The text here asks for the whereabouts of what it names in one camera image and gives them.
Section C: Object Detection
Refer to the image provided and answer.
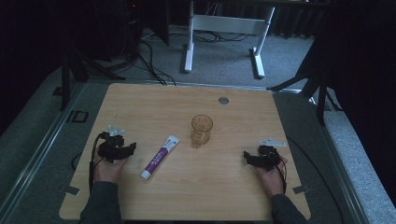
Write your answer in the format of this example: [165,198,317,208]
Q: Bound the person's right hand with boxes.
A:
[254,154,289,199]

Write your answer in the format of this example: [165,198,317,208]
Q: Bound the clear glass cup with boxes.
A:
[190,114,215,149]

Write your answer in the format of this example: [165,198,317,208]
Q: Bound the grey tape strip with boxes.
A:
[291,184,311,195]
[57,184,81,197]

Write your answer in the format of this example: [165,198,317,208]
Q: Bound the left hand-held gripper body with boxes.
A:
[98,124,129,164]

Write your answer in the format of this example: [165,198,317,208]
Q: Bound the white desk frame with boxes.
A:
[183,0,276,79]

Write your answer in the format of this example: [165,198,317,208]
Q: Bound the black computer tower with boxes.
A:
[122,0,145,59]

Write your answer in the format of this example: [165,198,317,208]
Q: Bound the hand-held gripper cable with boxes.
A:
[276,154,290,194]
[88,132,105,194]

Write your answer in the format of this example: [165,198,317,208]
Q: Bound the black tripod stand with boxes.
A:
[266,46,344,127]
[51,40,127,112]

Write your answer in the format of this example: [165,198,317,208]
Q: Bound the black rectangular frame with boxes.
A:
[65,109,90,124]

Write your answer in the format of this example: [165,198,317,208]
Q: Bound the long black cable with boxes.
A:
[286,135,345,224]

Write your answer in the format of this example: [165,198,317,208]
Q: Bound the bundle of cables under desk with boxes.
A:
[192,29,251,43]

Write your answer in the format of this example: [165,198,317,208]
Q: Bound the right hand-held gripper cable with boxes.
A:
[276,154,290,194]

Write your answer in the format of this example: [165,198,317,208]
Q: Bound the purple and white toothpaste tube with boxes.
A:
[140,134,181,181]

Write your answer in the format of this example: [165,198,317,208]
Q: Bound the black floor cables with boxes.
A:
[136,40,177,87]

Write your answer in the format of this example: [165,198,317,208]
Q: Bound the person's left hand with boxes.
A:
[92,147,129,185]

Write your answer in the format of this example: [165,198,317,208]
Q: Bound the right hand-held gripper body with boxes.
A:
[252,136,288,172]

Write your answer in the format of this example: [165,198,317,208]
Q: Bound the left hand-held gripper cable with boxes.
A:
[88,132,105,194]

